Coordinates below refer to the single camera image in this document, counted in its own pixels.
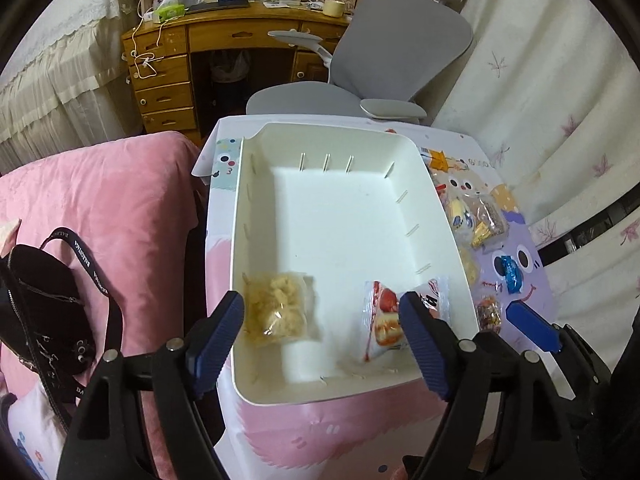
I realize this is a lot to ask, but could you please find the blue white candy packet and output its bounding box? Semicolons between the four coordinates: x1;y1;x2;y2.
499;255;523;295

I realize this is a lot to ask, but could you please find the small nut candy bag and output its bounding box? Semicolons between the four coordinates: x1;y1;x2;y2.
475;295;502;334

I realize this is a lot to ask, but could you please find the wooden desk with drawers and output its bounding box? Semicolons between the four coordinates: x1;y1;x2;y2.
122;2;348;143

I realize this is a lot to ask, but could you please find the yellow puffed snack bag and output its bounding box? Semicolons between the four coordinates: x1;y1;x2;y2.
458;245;482;288
243;272;311;347

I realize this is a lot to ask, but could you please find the white plastic storage tray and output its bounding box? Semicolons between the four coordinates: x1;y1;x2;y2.
230;122;478;405

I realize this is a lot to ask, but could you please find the gold foil snack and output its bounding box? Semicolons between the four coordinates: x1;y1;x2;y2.
471;221;494;249

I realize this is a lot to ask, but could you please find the green tissue pack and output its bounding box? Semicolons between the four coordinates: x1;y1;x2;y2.
152;3;186;24

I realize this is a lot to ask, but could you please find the clear cake packet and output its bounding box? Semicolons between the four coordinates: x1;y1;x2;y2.
474;194;509;236

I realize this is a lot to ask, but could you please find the black handbag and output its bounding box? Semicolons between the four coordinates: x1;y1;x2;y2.
1;244;96;428

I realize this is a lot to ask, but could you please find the grey office chair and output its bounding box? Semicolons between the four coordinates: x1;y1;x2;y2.
246;0;473;122

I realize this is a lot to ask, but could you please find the blueberry bread packet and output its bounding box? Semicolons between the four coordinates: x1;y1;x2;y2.
446;197;474;232

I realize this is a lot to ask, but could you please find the white orange snack bar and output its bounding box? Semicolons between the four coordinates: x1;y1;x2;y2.
422;150;449;172

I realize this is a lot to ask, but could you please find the lace covered cabinet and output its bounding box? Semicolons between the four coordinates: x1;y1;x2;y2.
1;0;142;174

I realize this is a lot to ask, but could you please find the cartoon printed table cloth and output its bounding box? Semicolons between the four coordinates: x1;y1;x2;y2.
193;115;558;479

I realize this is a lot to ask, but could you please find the white floral curtain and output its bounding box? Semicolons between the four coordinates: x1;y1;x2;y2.
422;0;639;365

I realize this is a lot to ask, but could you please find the red white snack packet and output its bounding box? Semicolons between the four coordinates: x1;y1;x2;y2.
354;276;450;363

